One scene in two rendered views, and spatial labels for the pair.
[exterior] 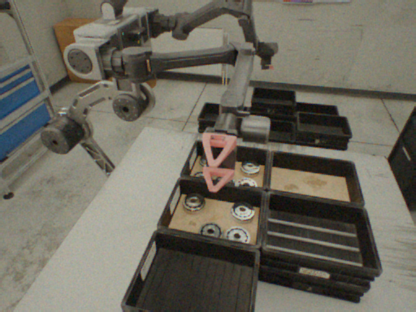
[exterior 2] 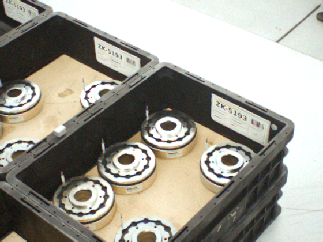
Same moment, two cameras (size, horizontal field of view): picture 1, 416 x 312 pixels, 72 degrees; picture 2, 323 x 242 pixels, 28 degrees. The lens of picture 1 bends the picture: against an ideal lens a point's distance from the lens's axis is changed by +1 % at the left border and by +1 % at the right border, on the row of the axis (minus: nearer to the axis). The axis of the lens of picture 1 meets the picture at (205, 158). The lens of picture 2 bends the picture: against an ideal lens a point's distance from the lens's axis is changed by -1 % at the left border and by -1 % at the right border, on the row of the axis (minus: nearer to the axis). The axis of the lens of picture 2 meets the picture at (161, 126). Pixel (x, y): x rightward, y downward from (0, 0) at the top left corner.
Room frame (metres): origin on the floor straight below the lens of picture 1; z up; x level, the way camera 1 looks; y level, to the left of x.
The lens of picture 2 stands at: (1.44, -0.77, 1.66)
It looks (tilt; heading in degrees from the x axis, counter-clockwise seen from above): 42 degrees down; 118
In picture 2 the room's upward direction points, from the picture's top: 2 degrees counter-clockwise
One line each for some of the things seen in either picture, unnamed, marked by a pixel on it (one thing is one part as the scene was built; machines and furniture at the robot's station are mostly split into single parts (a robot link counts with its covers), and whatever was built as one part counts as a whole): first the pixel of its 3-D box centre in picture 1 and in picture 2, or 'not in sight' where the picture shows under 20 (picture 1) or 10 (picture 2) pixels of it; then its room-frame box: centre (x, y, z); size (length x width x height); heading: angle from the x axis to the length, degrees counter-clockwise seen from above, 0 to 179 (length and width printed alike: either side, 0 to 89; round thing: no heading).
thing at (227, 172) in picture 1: (217, 171); not in sight; (0.43, -0.02, 1.44); 0.09 x 0.07 x 0.07; 169
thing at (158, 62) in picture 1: (190, 62); not in sight; (0.99, 0.06, 1.45); 0.45 x 0.14 x 0.10; 108
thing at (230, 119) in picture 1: (228, 128); not in sight; (0.56, -0.05, 1.45); 0.07 x 0.07 x 0.06; 79
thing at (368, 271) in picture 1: (316, 228); not in sight; (0.68, -0.42, 0.92); 0.40 x 0.30 x 0.02; 77
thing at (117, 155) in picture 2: not in sight; (126, 159); (1.00, -0.09, 0.86); 0.05 x 0.05 x 0.01
